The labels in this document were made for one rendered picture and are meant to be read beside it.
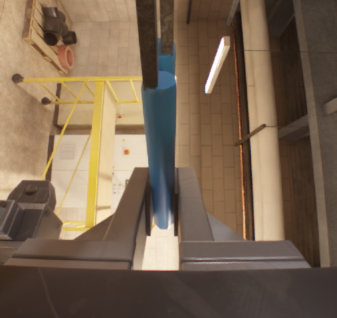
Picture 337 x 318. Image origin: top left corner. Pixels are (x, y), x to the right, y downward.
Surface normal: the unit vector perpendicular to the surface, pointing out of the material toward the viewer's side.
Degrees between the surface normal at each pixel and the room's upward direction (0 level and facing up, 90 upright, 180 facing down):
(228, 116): 90
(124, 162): 90
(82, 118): 90
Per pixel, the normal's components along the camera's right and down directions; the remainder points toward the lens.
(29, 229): 0.00, -0.64
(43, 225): 1.00, 0.00
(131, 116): 0.00, -0.18
